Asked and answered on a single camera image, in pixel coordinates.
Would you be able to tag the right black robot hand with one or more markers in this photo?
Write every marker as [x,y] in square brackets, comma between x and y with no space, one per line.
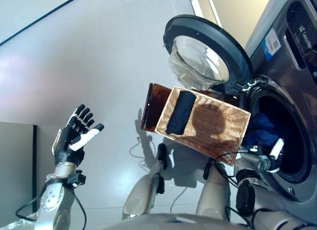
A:
[272,163]

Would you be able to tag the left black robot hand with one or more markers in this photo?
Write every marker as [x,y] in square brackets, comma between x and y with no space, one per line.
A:
[67,148]

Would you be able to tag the blue garment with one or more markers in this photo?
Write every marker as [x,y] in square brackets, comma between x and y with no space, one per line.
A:
[262,131]

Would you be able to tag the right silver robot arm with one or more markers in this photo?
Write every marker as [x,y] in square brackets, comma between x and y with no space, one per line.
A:
[262,205]

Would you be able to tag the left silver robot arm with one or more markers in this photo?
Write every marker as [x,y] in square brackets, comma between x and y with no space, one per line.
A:
[54,197]

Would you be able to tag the grey front-load washing machine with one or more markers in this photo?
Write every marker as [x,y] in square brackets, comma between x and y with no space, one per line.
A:
[292,91]

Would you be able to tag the grey cabinet with black edge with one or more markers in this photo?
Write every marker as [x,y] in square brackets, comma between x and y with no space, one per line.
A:
[15,165]

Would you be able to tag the rectangular wicker basket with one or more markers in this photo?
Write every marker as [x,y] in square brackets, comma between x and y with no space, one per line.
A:
[218,128]

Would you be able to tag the right silver robot leg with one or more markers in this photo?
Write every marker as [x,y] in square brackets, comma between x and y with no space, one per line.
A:
[213,195]

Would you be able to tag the large black rolled garment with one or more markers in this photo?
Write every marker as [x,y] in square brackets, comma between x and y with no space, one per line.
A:
[180,113]

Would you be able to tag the grey robot torso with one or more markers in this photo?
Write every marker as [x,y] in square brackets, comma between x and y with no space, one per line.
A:
[173,222]

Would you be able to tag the blue barcode sticker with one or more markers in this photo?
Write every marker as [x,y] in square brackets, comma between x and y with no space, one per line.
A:
[271,44]

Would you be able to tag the round glass washer door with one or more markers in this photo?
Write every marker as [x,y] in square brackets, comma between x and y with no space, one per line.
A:
[198,49]

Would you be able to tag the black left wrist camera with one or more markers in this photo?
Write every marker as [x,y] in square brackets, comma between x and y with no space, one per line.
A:
[77,178]

